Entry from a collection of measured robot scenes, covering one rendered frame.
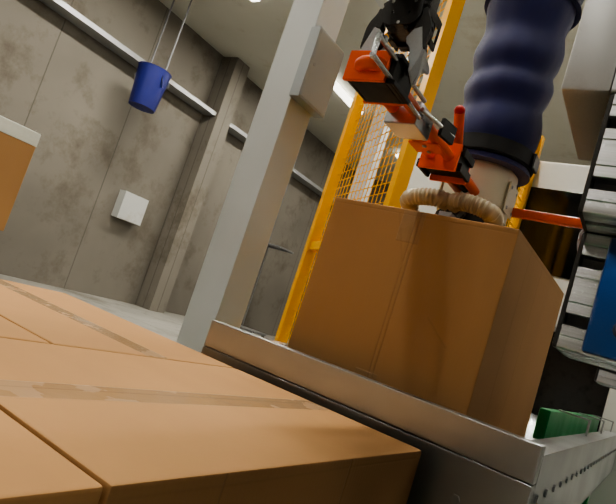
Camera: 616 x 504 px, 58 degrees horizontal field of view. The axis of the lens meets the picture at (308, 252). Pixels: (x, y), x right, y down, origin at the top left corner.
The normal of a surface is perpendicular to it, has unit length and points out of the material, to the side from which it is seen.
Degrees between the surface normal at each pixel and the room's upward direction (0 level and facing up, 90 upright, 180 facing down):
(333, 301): 90
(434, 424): 90
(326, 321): 90
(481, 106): 75
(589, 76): 90
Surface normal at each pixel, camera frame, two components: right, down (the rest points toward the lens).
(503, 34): -0.58, -0.48
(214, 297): -0.51, -0.25
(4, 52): 0.81, 0.21
